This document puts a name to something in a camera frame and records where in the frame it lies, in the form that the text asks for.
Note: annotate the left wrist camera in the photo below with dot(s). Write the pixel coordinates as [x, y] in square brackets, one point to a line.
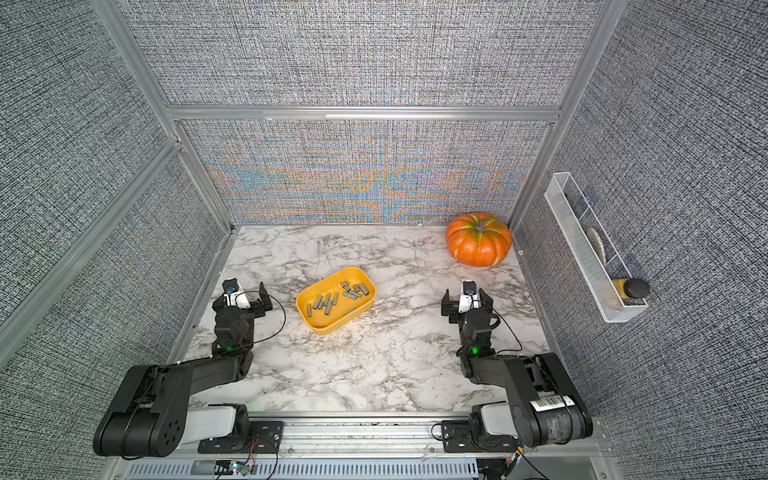
[233, 295]

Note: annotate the yellow bottle with black cap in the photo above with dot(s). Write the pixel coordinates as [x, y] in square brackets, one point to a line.
[631, 288]

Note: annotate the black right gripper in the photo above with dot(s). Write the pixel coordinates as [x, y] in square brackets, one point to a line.
[452, 308]

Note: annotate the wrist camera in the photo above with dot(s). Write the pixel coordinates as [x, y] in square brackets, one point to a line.
[233, 295]
[469, 298]

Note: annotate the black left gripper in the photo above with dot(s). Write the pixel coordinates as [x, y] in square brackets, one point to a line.
[257, 309]

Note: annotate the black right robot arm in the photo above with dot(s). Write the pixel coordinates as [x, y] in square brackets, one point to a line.
[541, 405]

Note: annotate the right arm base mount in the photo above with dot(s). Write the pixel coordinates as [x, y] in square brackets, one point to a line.
[469, 435]

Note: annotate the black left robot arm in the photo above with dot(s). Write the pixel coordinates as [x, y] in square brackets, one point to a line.
[147, 416]

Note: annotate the orange decorative pumpkin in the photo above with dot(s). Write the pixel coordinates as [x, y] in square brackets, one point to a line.
[478, 239]

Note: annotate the clear acrylic wall shelf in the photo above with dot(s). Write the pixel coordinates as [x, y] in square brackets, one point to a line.
[573, 214]

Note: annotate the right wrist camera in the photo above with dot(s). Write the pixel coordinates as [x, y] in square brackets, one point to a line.
[469, 298]

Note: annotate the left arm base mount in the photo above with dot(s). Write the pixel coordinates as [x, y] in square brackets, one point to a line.
[245, 435]

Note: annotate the yellow plastic storage box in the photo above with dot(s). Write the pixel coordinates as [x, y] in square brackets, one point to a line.
[346, 309]

